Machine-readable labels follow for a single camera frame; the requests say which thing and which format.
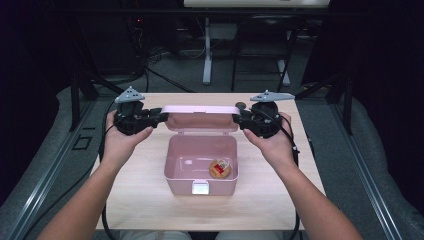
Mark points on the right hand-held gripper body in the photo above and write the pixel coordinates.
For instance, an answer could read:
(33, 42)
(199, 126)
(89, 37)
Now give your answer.
(265, 116)

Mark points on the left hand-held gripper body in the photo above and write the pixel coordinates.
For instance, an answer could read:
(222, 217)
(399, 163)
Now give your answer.
(131, 116)

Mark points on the pink storage box with lid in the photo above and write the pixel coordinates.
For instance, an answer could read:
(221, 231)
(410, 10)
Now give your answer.
(200, 150)

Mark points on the round golden pastry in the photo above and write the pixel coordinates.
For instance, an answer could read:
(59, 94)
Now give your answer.
(220, 170)

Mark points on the person's right hand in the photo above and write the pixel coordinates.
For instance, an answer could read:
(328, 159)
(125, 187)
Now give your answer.
(275, 146)

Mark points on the person's left hand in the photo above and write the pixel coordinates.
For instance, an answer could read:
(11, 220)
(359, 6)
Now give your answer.
(120, 146)

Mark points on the black metal stand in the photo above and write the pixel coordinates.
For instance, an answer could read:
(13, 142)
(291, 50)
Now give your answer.
(75, 106)
(348, 110)

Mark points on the black chair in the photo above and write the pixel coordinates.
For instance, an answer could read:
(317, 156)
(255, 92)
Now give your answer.
(266, 20)

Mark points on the white desk with legs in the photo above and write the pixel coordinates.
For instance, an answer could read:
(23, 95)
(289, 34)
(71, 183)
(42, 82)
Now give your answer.
(233, 3)

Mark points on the person's light trousers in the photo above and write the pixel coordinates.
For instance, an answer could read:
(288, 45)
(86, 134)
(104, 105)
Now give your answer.
(150, 236)

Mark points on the metal floor rail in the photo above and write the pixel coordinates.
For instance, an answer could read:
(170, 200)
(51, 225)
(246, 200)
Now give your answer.
(366, 180)
(43, 186)

